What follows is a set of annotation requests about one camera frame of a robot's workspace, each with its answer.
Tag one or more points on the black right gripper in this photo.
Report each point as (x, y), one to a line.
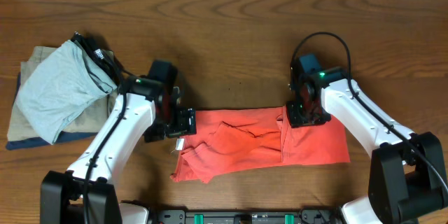
(296, 120)

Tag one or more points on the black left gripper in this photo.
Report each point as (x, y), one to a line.
(187, 124)

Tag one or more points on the red soccer t-shirt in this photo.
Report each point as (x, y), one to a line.
(229, 141)

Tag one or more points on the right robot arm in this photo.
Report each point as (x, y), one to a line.
(407, 170)

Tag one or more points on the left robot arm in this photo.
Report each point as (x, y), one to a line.
(148, 107)

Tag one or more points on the black folded garment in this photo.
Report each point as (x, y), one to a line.
(100, 57)

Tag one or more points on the light grey folded shirt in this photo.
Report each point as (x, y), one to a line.
(66, 92)

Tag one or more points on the navy blue folded garment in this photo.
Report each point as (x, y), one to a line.
(14, 143)

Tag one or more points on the beige folded garment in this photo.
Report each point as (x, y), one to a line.
(89, 121)

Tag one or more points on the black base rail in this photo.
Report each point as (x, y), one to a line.
(241, 217)

